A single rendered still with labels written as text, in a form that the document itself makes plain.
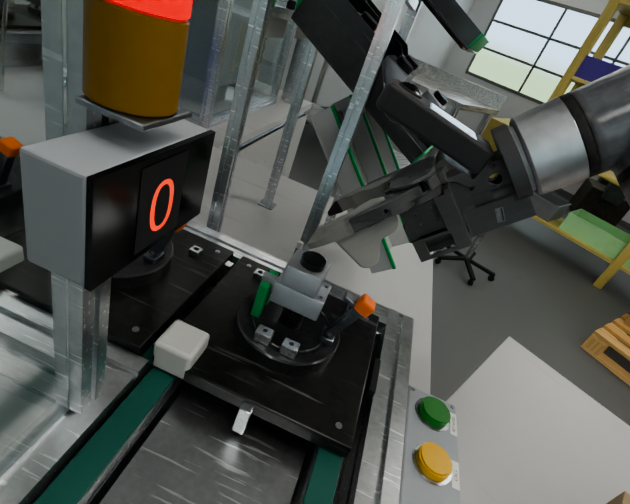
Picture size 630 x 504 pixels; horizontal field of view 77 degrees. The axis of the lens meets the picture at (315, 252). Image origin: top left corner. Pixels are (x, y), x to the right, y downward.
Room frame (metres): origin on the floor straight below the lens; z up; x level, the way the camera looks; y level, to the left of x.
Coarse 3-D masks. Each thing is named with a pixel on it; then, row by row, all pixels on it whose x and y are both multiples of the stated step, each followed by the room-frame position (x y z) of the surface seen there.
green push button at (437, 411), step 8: (424, 400) 0.37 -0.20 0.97; (432, 400) 0.38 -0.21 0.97; (440, 400) 0.38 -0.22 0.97; (424, 408) 0.36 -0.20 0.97; (432, 408) 0.36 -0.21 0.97; (440, 408) 0.37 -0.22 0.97; (424, 416) 0.35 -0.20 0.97; (432, 416) 0.35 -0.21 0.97; (440, 416) 0.36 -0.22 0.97; (448, 416) 0.36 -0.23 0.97; (432, 424) 0.35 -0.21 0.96; (440, 424) 0.35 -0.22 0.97
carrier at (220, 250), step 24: (192, 240) 0.51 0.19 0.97; (144, 264) 0.40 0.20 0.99; (168, 264) 0.42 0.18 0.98; (192, 264) 0.46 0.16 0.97; (216, 264) 0.48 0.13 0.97; (120, 288) 0.36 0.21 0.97; (144, 288) 0.38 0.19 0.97; (168, 288) 0.39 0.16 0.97; (192, 288) 0.41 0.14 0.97; (120, 312) 0.33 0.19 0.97; (144, 312) 0.34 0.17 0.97; (168, 312) 0.35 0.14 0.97; (120, 336) 0.29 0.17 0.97; (144, 336) 0.31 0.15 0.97
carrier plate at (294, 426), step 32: (224, 288) 0.44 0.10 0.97; (256, 288) 0.46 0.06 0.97; (192, 320) 0.36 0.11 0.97; (224, 320) 0.38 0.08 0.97; (224, 352) 0.33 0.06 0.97; (352, 352) 0.41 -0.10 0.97; (192, 384) 0.28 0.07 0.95; (224, 384) 0.29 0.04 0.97; (256, 384) 0.30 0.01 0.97; (288, 384) 0.32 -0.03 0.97; (320, 384) 0.34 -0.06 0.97; (352, 384) 0.35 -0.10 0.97; (288, 416) 0.28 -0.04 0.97; (320, 416) 0.29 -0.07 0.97; (352, 416) 0.31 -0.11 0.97
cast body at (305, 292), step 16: (304, 256) 0.39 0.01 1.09; (320, 256) 0.41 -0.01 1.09; (288, 272) 0.38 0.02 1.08; (304, 272) 0.38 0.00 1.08; (320, 272) 0.39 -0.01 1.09; (272, 288) 0.40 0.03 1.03; (288, 288) 0.38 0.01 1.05; (304, 288) 0.38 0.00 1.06; (320, 288) 0.40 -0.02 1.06; (288, 304) 0.38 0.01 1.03; (304, 304) 0.38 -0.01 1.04; (320, 304) 0.37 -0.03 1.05
